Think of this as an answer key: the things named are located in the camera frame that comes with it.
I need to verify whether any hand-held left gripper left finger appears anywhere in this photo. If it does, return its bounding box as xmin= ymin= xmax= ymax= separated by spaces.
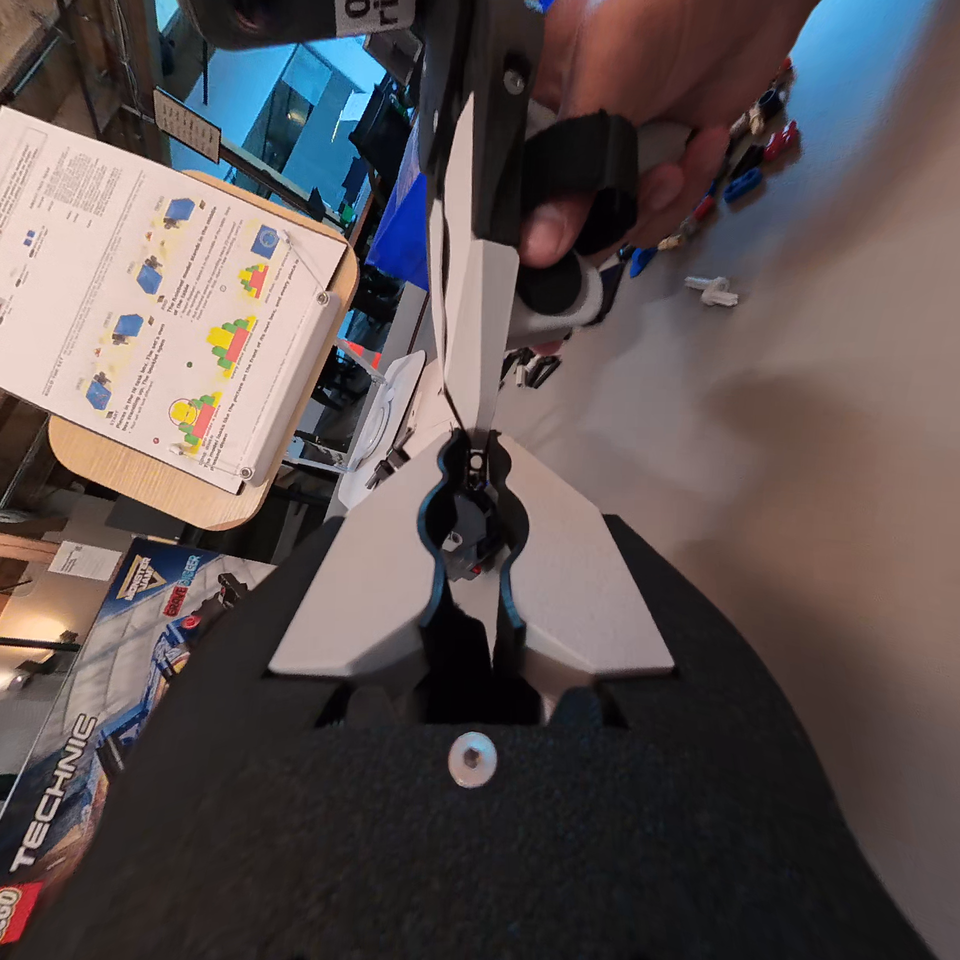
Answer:
xmin=268 ymin=431 xmax=460 ymax=695

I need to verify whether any pile of small lego pieces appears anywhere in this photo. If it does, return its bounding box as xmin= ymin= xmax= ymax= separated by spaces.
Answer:
xmin=622 ymin=58 xmax=802 ymax=280

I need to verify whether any partly built lego model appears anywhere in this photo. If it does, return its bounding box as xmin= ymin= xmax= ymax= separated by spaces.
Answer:
xmin=442 ymin=487 xmax=502 ymax=585

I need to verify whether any lego set box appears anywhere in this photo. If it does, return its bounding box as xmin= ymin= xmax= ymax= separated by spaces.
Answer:
xmin=0 ymin=536 xmax=280 ymax=948

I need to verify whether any printed instruction sheet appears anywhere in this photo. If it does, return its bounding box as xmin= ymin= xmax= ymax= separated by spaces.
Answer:
xmin=0 ymin=105 xmax=350 ymax=496

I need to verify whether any person's right hand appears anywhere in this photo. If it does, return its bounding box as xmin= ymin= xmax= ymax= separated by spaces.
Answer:
xmin=517 ymin=0 xmax=820 ymax=270

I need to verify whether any white lego connector piece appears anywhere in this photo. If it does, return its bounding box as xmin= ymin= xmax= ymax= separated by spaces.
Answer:
xmin=684 ymin=274 xmax=741 ymax=309

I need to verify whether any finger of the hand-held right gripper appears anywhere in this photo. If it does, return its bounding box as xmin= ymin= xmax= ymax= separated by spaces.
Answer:
xmin=444 ymin=93 xmax=521 ymax=432
xmin=426 ymin=176 xmax=466 ymax=432

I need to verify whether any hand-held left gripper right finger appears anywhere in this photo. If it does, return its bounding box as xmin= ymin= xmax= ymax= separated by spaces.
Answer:
xmin=491 ymin=433 xmax=676 ymax=691

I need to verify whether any wooden document board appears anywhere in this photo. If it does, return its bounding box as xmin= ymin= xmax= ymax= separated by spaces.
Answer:
xmin=48 ymin=171 xmax=360 ymax=532

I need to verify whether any black lego frame piece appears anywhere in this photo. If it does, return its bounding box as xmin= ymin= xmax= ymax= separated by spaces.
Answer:
xmin=501 ymin=348 xmax=562 ymax=390

